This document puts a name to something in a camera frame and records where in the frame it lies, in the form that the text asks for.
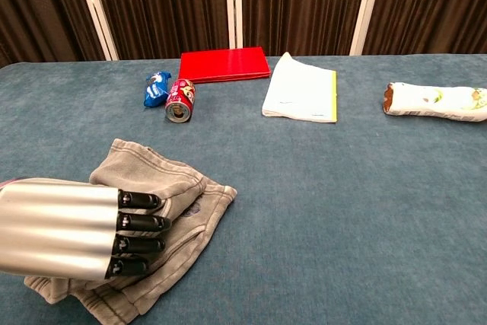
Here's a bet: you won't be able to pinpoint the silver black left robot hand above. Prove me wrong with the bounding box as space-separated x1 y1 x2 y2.
0 177 173 281

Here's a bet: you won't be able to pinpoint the grey shorts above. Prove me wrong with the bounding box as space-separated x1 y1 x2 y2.
23 138 238 325

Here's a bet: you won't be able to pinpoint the blue snack packet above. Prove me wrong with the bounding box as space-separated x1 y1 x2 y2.
142 71 173 109

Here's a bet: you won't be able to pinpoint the red soda can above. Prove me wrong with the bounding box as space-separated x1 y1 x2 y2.
164 78 196 124

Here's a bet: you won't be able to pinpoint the red flat box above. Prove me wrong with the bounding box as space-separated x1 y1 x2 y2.
177 46 272 84

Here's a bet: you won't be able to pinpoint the dark brown curtain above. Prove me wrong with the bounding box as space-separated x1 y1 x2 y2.
0 0 487 69

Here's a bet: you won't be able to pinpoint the white notebook with yellow spine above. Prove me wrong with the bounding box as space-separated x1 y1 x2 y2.
261 51 339 124

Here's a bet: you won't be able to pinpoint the white patterned snack package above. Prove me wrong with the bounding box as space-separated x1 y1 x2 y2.
381 81 487 123

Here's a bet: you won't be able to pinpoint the white slanted frame post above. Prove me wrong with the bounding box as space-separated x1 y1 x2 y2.
349 0 386 56
72 0 119 62

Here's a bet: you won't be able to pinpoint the white double frame post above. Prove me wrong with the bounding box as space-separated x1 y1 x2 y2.
224 0 244 49

